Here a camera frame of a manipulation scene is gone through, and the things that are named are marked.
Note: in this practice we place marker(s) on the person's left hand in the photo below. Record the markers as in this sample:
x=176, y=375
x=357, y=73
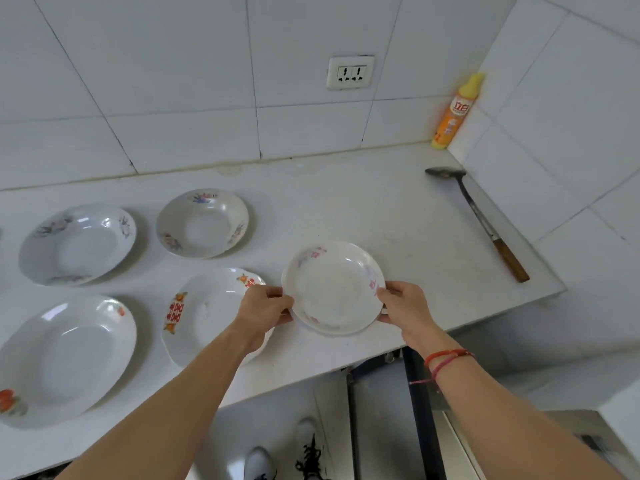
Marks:
x=260, y=309

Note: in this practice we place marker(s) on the person's right hand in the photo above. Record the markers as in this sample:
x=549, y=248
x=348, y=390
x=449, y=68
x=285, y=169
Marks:
x=407, y=309

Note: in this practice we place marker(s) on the scalloped red pattern plate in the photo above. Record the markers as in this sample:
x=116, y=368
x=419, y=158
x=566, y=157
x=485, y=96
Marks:
x=205, y=314

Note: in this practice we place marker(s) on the small white plate pink flowers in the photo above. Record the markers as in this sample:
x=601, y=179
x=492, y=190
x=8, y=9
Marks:
x=332, y=287

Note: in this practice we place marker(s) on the grey kitchen cabinet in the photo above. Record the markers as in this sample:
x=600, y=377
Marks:
x=380, y=394

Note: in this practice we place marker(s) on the blue pink flower plate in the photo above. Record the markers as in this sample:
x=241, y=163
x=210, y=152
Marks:
x=202, y=227

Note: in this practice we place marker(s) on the grey cabinet door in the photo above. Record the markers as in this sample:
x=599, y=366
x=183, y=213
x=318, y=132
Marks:
x=380, y=419

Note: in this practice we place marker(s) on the small pink flower plate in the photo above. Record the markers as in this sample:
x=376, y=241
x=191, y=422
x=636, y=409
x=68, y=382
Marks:
x=80, y=244

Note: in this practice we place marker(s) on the large orange flower plate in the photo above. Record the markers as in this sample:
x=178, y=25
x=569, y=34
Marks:
x=65, y=354

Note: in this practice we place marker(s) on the person's left forearm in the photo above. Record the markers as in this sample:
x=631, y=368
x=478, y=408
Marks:
x=165, y=419

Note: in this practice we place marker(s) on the person's right forearm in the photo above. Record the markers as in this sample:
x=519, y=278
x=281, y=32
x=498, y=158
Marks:
x=510, y=424

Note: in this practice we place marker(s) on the white stone countertop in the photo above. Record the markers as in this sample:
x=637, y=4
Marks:
x=350, y=204

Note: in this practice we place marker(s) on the white sneaker black laces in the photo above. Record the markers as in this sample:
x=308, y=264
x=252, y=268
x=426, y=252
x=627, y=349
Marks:
x=259, y=464
x=307, y=444

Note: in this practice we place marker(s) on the orange yellow spray bottle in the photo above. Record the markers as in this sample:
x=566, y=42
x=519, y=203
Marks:
x=455, y=114

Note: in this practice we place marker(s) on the white wall socket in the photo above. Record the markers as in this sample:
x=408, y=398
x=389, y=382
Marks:
x=351, y=73

